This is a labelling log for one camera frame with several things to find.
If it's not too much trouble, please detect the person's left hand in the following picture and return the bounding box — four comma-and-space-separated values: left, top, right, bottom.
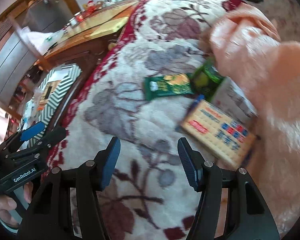
0, 181, 33, 228

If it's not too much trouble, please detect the green striped cardboard box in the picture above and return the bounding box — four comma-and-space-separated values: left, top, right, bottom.
17, 63, 83, 148

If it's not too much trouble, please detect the cracker pack blue red label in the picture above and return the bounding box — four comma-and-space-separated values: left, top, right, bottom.
181, 100, 256, 170

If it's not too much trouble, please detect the red floral plush blanket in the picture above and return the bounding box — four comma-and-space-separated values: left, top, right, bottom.
47, 0, 225, 239

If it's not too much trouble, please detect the marble top coffee table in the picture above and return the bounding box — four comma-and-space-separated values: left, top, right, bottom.
44, 0, 139, 66

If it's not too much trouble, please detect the dark green snack packet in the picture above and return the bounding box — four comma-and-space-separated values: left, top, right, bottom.
144, 74, 194, 101

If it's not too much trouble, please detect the red plush toy figure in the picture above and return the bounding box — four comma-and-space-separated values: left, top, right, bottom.
85, 0, 96, 15

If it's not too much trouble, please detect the light green snack packet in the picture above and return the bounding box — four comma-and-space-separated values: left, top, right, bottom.
190, 57, 225, 101

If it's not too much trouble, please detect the pink satin cloth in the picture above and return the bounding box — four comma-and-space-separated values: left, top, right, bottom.
210, 3, 300, 236

